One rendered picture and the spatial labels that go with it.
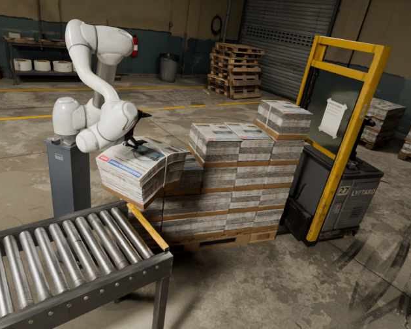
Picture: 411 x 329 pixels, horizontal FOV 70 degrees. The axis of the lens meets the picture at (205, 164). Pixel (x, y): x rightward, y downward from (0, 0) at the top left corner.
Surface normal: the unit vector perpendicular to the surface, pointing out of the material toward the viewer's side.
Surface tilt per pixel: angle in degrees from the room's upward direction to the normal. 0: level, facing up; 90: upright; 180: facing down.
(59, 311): 90
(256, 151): 90
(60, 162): 90
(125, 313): 0
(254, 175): 89
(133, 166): 17
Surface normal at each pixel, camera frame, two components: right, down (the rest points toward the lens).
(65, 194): -0.30, 0.38
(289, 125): 0.34, 0.45
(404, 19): -0.78, 0.17
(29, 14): 0.61, 0.43
